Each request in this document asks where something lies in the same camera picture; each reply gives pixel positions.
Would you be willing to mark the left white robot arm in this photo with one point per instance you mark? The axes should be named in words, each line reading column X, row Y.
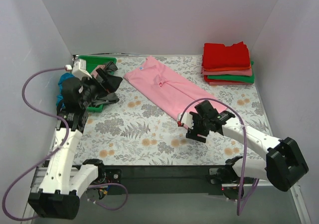
column 58, row 195

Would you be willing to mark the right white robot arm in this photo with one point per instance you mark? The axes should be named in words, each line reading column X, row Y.
column 282, row 162

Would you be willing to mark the green plastic bin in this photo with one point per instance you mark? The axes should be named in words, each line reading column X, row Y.
column 91, row 63

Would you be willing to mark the red folded t-shirt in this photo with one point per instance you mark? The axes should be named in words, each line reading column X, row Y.
column 217, row 55

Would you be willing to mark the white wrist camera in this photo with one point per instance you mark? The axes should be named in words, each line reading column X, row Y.
column 78, row 69
column 185, row 120

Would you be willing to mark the aluminium frame rail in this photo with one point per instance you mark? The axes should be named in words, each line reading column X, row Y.
column 172, row 179

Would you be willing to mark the green folded t-shirt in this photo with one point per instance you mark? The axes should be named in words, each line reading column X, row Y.
column 246, row 79

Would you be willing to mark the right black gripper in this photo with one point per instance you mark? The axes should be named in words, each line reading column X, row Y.
column 198, row 127

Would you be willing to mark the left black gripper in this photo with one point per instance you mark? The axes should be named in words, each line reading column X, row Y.
column 100, row 82

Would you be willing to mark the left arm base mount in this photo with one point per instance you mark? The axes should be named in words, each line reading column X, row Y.
column 109, row 176

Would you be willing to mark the grey t-shirt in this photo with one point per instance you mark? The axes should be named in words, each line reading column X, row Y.
column 111, row 98

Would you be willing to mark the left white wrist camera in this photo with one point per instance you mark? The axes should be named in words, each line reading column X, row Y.
column 78, row 69

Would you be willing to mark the floral table mat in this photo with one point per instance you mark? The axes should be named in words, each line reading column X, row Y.
column 134, row 131

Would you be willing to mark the dusty pink t-shirt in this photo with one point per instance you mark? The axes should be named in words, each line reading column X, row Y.
column 94, row 73

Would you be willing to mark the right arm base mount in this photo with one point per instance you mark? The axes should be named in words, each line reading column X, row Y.
column 228, row 181

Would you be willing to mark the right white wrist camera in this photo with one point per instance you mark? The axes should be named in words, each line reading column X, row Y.
column 185, row 120

